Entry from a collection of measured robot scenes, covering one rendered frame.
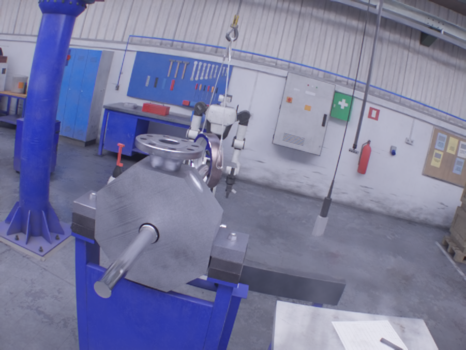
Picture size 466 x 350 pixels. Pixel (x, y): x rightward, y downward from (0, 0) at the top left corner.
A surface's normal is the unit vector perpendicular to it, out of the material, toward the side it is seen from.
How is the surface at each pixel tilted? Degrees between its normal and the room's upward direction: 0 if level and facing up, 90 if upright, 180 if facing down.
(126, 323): 90
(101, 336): 90
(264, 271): 90
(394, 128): 90
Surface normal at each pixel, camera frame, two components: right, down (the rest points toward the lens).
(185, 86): -0.13, 0.22
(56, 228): 0.26, 0.29
